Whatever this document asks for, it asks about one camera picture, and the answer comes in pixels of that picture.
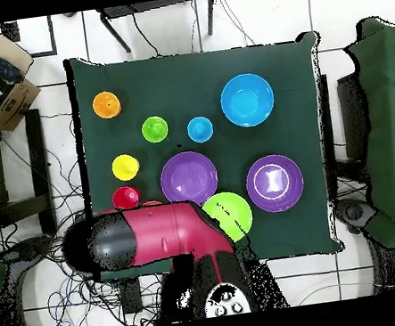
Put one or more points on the shallow purple plastic bowl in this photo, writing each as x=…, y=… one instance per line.
x=188, y=178

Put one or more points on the blue plastic cup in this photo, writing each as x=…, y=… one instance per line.
x=200, y=129

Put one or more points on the green plastic cup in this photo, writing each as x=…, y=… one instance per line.
x=155, y=129

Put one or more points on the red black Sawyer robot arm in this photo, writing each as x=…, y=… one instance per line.
x=163, y=228

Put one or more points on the orange-red plastic bowl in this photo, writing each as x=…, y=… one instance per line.
x=151, y=203

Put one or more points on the green plastic bowl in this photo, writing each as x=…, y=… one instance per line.
x=233, y=215

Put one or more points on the yellow plastic cup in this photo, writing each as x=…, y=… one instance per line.
x=125, y=167

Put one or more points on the red plastic cup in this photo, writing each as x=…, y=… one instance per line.
x=126, y=198

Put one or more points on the blue plastic bowl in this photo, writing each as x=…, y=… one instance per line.
x=247, y=100

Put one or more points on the dark green tablecloth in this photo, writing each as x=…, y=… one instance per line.
x=190, y=81

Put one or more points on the deep purple plastic bowl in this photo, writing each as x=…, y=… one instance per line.
x=284, y=166

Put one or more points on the orange plastic cup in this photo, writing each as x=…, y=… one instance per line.
x=106, y=105

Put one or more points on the black power strip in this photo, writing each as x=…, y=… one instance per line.
x=130, y=297

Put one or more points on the black box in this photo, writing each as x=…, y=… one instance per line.
x=353, y=113

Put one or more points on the open cardboard box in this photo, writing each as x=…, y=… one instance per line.
x=13, y=104

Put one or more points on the black bench frame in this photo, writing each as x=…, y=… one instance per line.
x=37, y=155

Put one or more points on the grey pedestal foot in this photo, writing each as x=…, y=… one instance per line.
x=29, y=248
x=353, y=211

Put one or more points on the black floor frame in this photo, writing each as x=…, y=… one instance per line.
x=52, y=34

